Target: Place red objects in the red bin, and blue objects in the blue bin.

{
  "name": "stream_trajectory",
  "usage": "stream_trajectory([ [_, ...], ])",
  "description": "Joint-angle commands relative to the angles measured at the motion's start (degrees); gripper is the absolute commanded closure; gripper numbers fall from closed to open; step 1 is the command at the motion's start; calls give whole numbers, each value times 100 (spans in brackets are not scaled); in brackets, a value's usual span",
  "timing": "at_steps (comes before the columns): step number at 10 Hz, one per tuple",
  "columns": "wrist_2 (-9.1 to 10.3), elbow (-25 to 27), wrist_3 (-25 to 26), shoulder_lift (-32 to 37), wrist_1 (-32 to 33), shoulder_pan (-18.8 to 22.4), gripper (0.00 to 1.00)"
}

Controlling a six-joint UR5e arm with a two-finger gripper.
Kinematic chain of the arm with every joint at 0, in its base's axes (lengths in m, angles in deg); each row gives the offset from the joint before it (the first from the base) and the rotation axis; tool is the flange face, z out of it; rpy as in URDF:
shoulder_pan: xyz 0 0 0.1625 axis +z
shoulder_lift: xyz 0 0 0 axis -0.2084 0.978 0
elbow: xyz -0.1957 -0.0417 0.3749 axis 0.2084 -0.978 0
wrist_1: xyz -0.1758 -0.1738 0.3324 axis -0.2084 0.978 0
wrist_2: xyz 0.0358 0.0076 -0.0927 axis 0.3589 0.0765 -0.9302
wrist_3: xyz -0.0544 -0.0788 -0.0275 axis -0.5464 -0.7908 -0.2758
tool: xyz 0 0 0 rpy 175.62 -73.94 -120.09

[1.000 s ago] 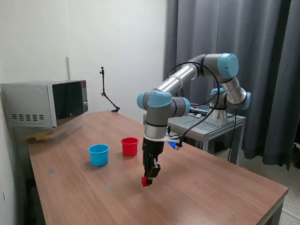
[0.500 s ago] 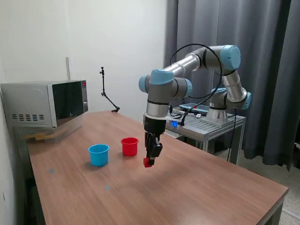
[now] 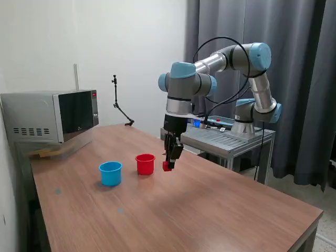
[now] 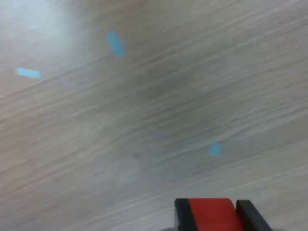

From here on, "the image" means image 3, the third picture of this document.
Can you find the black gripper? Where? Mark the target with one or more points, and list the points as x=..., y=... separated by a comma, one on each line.
x=175, y=124

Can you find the red cube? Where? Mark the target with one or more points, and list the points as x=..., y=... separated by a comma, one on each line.
x=165, y=166

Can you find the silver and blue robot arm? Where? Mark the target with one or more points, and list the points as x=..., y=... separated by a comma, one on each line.
x=183, y=84

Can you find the red plastic bin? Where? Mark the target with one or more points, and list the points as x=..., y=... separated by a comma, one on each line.
x=145, y=165

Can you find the blue plastic bin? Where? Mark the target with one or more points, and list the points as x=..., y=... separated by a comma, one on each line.
x=110, y=176

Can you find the aluminium profile robot stand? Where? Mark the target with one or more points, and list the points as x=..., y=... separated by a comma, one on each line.
x=223, y=143

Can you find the blue teach pendant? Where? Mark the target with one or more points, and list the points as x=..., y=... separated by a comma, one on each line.
x=223, y=120

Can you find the silver microwave oven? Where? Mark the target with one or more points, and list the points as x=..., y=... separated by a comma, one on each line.
x=34, y=115

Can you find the dark grey curtain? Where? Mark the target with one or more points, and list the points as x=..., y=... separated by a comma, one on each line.
x=302, y=65

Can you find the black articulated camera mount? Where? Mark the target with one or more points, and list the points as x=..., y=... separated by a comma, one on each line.
x=115, y=94

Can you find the white wall pipe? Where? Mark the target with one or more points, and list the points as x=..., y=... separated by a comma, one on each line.
x=76, y=78

